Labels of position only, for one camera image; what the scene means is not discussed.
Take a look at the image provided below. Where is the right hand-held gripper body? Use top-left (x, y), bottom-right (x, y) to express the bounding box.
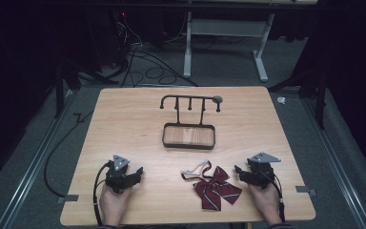
top-left (246, 152), bottom-right (282, 191)

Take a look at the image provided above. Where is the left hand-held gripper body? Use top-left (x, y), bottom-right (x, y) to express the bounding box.
top-left (104, 154), bottom-right (138, 195)

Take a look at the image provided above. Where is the dark red striped bow tie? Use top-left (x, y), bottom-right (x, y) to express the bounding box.
top-left (180, 159), bottom-right (243, 212)

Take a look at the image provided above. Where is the black hook rack wooden base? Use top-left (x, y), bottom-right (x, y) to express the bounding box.
top-left (159, 94), bottom-right (224, 151)

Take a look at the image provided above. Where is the grey tape strip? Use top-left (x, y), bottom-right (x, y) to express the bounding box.
top-left (295, 185), bottom-right (317, 198)
top-left (56, 194), bottom-right (80, 205)

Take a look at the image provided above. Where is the black metal stand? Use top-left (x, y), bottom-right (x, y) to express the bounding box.
top-left (267, 65), bottom-right (329, 131)
top-left (54, 58), bottom-right (119, 119)

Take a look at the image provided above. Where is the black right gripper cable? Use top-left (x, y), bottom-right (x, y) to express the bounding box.
top-left (260, 171), bottom-right (287, 223)

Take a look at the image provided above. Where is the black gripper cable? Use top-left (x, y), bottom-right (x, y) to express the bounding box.
top-left (91, 160), bottom-right (113, 227)
top-left (260, 171), bottom-right (287, 223)

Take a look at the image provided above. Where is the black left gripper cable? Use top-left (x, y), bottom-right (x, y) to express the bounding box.
top-left (91, 160), bottom-right (113, 227)

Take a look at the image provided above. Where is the long black floor cable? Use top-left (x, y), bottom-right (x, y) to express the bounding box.
top-left (43, 109), bottom-right (95, 198)

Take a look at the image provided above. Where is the metal floor rail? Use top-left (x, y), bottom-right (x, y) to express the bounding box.
top-left (299, 92), bottom-right (366, 229)
top-left (0, 90), bottom-right (79, 229)

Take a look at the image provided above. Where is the tangle of black floor cables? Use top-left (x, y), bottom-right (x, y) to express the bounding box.
top-left (109, 10), bottom-right (200, 88)

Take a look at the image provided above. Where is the white metal desk frame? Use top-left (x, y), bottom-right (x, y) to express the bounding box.
top-left (183, 10), bottom-right (276, 83)

